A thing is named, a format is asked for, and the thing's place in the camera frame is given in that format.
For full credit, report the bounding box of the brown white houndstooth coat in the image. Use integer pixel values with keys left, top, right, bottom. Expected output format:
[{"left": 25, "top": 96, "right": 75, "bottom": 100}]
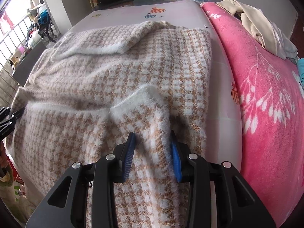
[{"left": 6, "top": 21, "right": 212, "bottom": 227}]

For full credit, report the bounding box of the dark grey cabinet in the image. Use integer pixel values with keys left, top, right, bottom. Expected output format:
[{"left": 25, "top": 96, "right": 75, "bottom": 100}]
[{"left": 12, "top": 42, "right": 46, "bottom": 86}]

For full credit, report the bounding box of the pink bed sheet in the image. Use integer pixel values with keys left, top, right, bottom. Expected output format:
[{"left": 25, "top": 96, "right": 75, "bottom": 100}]
[{"left": 67, "top": 0, "right": 243, "bottom": 172}]

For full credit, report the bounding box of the wheelchair with blue bag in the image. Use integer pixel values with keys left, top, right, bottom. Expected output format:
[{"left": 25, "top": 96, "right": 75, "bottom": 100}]
[{"left": 26, "top": 4, "right": 57, "bottom": 43}]

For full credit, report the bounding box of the pink floral blanket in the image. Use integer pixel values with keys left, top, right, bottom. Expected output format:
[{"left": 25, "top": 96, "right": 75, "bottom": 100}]
[{"left": 201, "top": 2, "right": 303, "bottom": 226}]

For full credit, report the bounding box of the teal cloth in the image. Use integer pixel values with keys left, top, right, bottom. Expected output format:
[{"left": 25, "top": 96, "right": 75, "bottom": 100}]
[{"left": 297, "top": 58, "right": 304, "bottom": 88}]

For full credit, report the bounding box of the beige garment pile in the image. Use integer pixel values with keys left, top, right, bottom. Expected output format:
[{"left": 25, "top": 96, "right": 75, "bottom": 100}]
[{"left": 216, "top": 0, "right": 298, "bottom": 59}]

